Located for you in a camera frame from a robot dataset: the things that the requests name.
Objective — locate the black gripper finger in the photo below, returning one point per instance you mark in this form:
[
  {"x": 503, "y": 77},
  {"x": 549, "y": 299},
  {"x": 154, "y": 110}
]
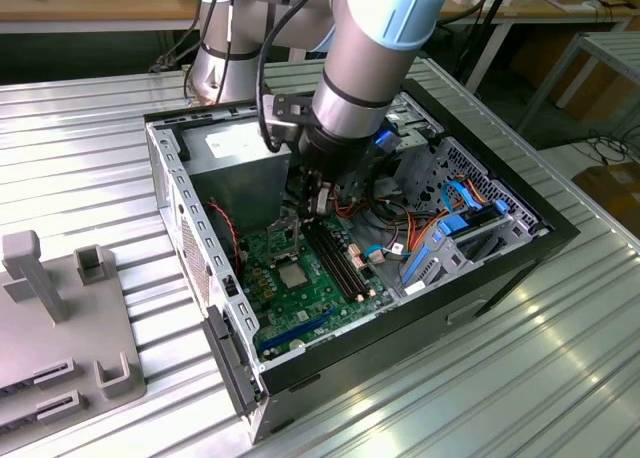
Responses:
[
  {"x": 309, "y": 198},
  {"x": 326, "y": 199}
]

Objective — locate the silver CPU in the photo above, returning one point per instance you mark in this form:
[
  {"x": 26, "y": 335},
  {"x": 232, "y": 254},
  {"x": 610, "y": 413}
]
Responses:
[{"x": 293, "y": 276}]

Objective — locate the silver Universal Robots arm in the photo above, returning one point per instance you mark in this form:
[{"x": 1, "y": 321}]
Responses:
[{"x": 360, "y": 53}]

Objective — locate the CPU socket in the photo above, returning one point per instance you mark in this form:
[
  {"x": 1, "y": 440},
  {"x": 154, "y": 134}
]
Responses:
[{"x": 294, "y": 291}]

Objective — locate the black RAM slot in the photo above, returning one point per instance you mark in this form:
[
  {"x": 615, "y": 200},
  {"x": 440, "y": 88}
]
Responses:
[
  {"x": 343, "y": 258},
  {"x": 332, "y": 258},
  {"x": 327, "y": 258},
  {"x": 338, "y": 258}
]

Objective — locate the grey power supply unit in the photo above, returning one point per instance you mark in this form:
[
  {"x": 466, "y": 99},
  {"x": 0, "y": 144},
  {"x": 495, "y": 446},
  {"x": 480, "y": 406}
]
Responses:
[{"x": 235, "y": 193}]

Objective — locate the pale blue SATA plug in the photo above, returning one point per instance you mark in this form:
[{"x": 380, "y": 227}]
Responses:
[{"x": 375, "y": 255}]

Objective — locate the black case fan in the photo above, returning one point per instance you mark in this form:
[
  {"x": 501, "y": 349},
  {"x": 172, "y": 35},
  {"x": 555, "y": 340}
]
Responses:
[{"x": 217, "y": 238}]

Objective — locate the green motherboard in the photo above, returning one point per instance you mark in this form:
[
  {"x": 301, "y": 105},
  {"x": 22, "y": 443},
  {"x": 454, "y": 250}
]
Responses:
[{"x": 320, "y": 303}]

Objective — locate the blue disk carrier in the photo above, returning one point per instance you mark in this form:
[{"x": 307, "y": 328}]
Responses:
[{"x": 452, "y": 225}]

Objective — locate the blue expansion slot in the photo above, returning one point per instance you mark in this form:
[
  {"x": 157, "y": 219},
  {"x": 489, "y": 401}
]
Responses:
[{"x": 300, "y": 328}]

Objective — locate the round coin cell battery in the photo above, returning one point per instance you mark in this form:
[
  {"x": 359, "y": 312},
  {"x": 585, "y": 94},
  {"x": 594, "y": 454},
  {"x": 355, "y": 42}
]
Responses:
[{"x": 297, "y": 346}]

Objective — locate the black open PC case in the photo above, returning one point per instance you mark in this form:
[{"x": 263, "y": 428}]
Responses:
[{"x": 380, "y": 358}]

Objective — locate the black stand leg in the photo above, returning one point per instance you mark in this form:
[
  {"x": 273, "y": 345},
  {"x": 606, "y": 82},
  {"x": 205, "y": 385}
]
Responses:
[{"x": 474, "y": 53}]

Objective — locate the black expansion card latch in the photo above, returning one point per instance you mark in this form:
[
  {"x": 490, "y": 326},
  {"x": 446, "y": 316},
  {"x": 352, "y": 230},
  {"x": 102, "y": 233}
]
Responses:
[{"x": 225, "y": 358}]

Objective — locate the grey metal disk bay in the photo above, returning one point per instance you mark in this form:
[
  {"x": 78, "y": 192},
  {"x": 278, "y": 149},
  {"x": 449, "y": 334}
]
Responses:
[{"x": 517, "y": 230}]

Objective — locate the large brown cardboard box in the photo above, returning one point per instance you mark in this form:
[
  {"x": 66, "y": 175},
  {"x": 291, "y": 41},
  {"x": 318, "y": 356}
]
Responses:
[{"x": 595, "y": 95}]

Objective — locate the small cardboard box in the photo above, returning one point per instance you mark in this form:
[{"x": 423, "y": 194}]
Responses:
[{"x": 610, "y": 188}]

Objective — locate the grey parts rack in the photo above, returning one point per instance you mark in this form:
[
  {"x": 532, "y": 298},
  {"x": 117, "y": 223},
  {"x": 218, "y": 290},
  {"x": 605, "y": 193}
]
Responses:
[{"x": 60, "y": 338}]

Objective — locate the long wooden desk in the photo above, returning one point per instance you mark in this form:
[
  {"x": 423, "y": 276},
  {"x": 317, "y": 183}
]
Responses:
[{"x": 75, "y": 3}]

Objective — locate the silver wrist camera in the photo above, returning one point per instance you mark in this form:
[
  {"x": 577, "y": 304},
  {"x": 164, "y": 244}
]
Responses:
[{"x": 280, "y": 128}]

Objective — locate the black camera bracket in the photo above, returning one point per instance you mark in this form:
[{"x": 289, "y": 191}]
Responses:
[{"x": 287, "y": 103}]

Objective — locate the grey metal frame table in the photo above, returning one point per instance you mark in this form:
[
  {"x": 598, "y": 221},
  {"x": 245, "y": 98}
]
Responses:
[{"x": 615, "y": 53}]

